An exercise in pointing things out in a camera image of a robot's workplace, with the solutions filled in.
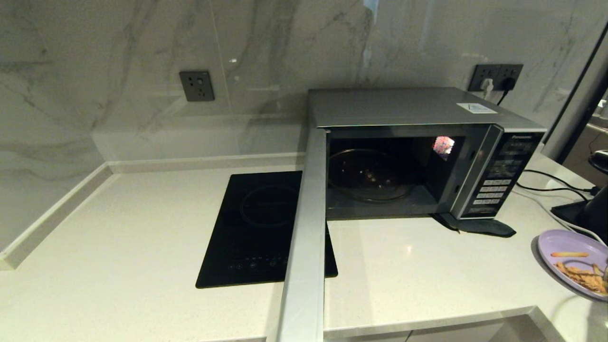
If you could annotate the fried chicken piece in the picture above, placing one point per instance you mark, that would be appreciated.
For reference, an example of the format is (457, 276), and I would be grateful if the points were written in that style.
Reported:
(582, 278)

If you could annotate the silver microwave oven body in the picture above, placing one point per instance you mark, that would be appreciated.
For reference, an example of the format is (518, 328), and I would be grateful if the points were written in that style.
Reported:
(394, 107)

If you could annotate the black round stool seat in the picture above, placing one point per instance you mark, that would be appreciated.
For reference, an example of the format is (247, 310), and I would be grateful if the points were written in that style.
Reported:
(599, 162)

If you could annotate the grey double wall socket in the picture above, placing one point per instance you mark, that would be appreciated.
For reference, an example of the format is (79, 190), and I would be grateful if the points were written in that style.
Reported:
(480, 72)

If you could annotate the black appliance base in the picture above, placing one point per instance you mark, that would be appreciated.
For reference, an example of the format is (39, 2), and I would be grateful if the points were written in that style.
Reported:
(591, 213)

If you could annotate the black induction cooktop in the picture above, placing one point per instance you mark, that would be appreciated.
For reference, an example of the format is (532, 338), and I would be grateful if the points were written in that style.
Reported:
(247, 232)

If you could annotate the dark cloth pad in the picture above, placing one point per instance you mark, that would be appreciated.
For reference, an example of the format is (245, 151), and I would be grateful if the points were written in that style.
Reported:
(489, 227)

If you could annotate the white sticker label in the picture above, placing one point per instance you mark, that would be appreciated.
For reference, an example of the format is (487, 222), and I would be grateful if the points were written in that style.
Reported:
(476, 108)

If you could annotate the french fry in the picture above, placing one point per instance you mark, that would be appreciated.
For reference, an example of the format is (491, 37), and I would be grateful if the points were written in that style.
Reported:
(569, 254)
(595, 269)

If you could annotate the glass microwave turntable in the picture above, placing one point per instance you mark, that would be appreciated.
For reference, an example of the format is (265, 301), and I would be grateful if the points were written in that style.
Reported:
(370, 178)

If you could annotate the black power plug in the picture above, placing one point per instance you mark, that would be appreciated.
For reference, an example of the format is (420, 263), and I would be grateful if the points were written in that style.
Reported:
(507, 84)

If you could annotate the purple plastic plate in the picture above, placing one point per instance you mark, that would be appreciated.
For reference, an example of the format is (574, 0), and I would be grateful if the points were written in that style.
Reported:
(553, 242)

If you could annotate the grey single wall socket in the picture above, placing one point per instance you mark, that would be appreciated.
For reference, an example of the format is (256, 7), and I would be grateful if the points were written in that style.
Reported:
(196, 86)

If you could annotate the white power plug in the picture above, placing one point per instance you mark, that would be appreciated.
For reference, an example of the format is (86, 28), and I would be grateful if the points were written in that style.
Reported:
(486, 87)

